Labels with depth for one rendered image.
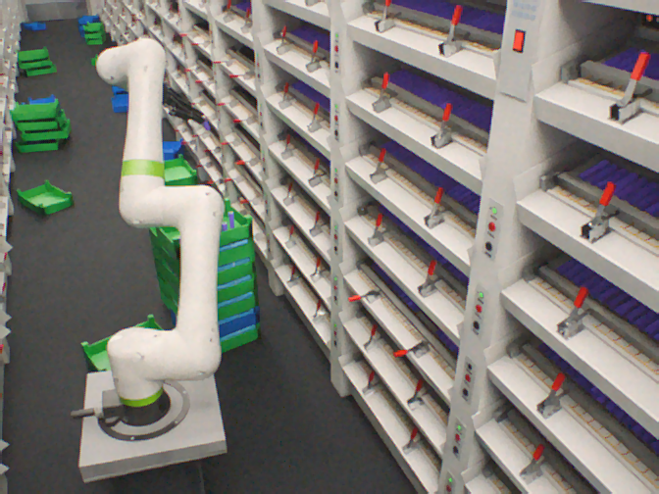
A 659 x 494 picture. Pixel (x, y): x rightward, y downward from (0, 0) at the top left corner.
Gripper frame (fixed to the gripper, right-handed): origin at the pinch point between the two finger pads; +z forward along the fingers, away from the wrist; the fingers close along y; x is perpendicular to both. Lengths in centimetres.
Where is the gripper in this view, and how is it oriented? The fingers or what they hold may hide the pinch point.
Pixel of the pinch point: (195, 115)
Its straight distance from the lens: 214.1
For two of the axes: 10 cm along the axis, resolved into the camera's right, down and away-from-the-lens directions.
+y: 3.3, 8.5, -4.2
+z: 5.0, 2.2, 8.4
